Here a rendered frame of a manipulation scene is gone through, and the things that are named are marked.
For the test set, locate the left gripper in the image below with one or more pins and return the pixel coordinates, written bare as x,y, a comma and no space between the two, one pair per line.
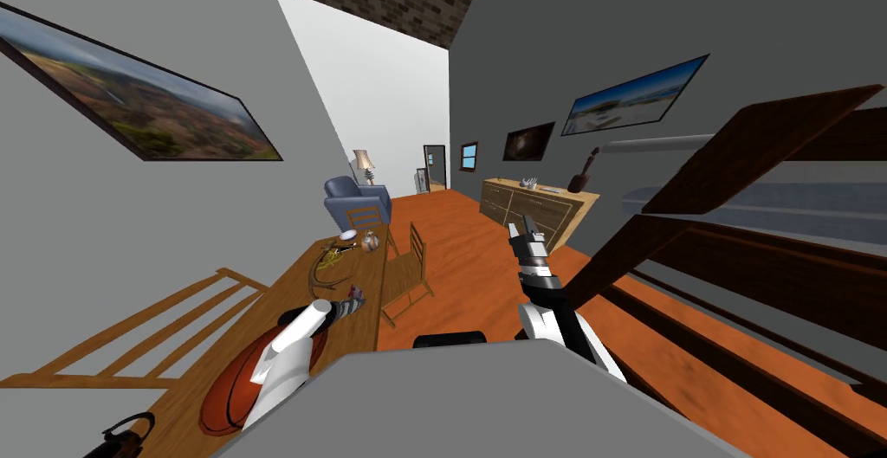
355,296

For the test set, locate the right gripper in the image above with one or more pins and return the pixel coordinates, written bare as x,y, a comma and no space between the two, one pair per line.
530,246

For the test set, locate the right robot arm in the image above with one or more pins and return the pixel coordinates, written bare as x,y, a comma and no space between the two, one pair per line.
554,312

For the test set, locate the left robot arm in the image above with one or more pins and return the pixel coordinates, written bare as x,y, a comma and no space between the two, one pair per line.
291,354

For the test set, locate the light wood sideboard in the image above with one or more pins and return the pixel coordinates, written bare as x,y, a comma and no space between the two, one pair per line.
533,209

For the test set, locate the wooden dining table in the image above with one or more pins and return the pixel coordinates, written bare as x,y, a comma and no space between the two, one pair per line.
360,333

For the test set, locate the wooden slat-back chair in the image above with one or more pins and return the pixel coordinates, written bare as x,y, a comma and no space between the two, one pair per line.
132,340
365,217
405,271

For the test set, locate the brown and white round vase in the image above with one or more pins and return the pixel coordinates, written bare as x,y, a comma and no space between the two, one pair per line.
370,242

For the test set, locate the white bowl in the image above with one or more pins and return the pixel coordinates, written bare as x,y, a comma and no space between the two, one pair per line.
348,235

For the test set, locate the dark framed picture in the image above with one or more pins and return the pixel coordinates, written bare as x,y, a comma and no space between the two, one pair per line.
529,142

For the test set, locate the small window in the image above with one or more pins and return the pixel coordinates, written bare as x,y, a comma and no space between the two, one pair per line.
469,157

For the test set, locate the blue armchair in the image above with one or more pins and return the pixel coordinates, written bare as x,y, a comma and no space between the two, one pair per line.
353,198

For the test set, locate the dark framed doorway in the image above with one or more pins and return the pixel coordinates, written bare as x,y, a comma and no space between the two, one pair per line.
435,167

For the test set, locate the beige shade floor lamp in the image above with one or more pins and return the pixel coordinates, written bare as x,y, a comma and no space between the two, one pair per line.
362,160

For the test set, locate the orange basketball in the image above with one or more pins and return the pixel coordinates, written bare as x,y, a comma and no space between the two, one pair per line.
232,396

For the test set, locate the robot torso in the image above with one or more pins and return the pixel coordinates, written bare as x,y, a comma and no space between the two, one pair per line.
478,409

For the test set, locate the beach picture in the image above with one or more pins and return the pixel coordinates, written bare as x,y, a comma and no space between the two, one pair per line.
634,98

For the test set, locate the black bag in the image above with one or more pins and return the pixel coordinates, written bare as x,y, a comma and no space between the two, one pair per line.
121,437

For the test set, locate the large landscape picture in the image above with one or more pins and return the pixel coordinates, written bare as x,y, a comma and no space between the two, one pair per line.
132,94

